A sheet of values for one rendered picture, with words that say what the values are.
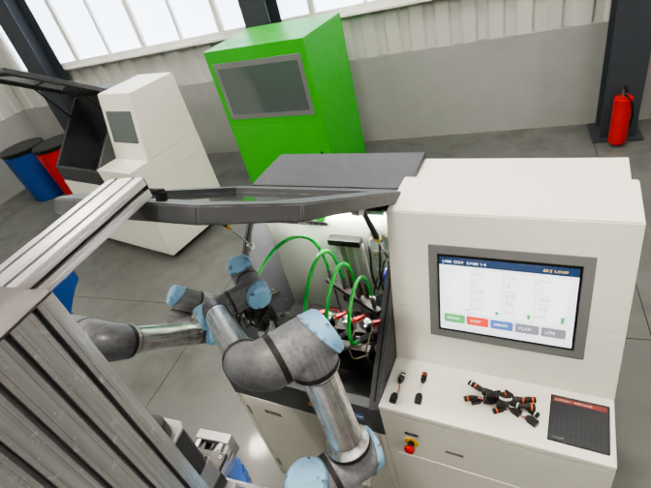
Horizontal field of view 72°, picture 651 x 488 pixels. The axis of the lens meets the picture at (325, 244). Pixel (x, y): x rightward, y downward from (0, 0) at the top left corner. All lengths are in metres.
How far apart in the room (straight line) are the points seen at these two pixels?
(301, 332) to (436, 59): 4.56
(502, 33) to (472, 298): 3.97
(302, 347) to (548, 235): 0.79
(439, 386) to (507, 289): 0.43
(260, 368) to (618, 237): 0.99
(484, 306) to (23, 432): 1.24
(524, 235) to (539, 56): 3.98
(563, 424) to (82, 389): 1.32
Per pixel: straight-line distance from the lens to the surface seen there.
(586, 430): 1.62
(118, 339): 1.28
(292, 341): 0.95
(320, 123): 4.17
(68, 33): 7.48
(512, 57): 5.26
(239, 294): 1.31
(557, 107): 5.48
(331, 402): 1.08
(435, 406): 1.63
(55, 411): 0.77
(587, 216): 1.40
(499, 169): 1.78
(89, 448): 0.82
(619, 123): 5.02
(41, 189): 7.59
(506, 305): 1.52
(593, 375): 1.64
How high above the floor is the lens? 2.35
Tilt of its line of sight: 35 degrees down
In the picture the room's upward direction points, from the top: 16 degrees counter-clockwise
